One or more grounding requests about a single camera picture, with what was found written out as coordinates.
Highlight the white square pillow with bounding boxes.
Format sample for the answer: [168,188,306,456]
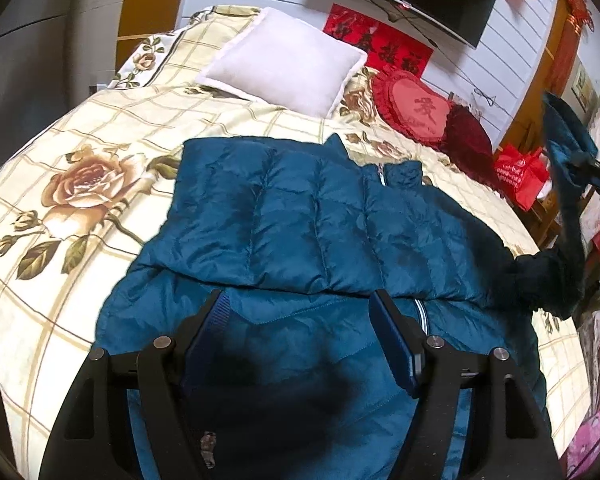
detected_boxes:
[197,8,367,118]

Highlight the dark red velvet cushion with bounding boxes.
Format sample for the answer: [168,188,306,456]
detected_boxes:
[441,104,500,191]

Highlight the red tassel wall decoration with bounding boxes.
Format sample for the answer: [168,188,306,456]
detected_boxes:
[546,0,595,96]

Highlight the red calligraphy banner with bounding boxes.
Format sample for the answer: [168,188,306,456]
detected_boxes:
[323,3,432,77]

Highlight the red heart-shaped cushion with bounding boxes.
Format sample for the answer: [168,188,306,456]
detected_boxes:
[372,70,451,148]

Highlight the floral cream bed quilt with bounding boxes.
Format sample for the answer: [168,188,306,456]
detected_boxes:
[0,4,594,480]

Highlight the red shopping bag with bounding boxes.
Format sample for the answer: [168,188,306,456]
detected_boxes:
[494,144,550,211]

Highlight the blue puffer jacket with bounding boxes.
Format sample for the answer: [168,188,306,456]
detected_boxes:
[95,96,595,479]

